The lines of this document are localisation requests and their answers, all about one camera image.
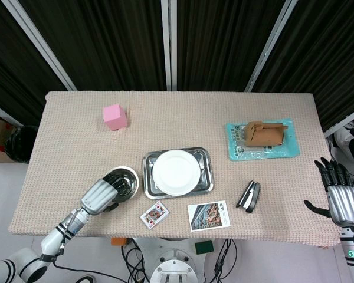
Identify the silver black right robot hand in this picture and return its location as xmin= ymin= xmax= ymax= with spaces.
xmin=303 ymin=157 xmax=354 ymax=227

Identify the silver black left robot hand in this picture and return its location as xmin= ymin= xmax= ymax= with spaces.
xmin=80 ymin=173 xmax=131 ymax=216

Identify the green block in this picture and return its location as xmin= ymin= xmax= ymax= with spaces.
xmin=194 ymin=239 xmax=214 ymax=256

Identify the white frame post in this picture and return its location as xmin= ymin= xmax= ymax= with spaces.
xmin=160 ymin=0 xmax=178 ymax=91
xmin=1 ymin=0 xmax=78 ymax=92
xmin=244 ymin=0 xmax=299 ymax=93
xmin=0 ymin=99 xmax=16 ymax=128
xmin=323 ymin=104 xmax=354 ymax=139

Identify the white robot torso base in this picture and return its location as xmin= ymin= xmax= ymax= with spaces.
xmin=149 ymin=236 xmax=208 ymax=283

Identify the teal plastic package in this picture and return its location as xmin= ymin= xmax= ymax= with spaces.
xmin=225 ymin=117 xmax=301 ymax=162

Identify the round metal bowl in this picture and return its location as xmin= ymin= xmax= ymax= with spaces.
xmin=105 ymin=166 xmax=142 ymax=204

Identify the dragon wall postcard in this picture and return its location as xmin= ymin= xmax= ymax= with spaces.
xmin=187 ymin=200 xmax=232 ymax=233

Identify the banded playing card deck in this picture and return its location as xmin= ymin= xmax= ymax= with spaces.
xmin=140 ymin=200 xmax=170 ymax=229

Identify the black stapler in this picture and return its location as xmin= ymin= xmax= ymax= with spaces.
xmin=235 ymin=180 xmax=261 ymax=213

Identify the white black device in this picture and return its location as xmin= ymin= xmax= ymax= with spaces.
xmin=332 ymin=117 xmax=354 ymax=162

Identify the pink foam block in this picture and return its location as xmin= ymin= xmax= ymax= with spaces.
xmin=102 ymin=103 xmax=129 ymax=131

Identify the black trash bin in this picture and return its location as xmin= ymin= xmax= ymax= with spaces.
xmin=5 ymin=125 xmax=40 ymax=165

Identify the rectangular metal tray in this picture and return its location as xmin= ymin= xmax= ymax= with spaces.
xmin=141 ymin=146 xmax=215 ymax=200

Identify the beige waffle tablecloth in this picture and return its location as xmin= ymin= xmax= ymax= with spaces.
xmin=8 ymin=90 xmax=343 ymax=249

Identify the black cable bundle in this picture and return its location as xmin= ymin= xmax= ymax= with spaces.
xmin=212 ymin=238 xmax=239 ymax=283
xmin=120 ymin=238 xmax=152 ymax=283

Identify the white round plate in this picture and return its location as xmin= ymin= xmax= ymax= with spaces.
xmin=152 ymin=149 xmax=202 ymax=196

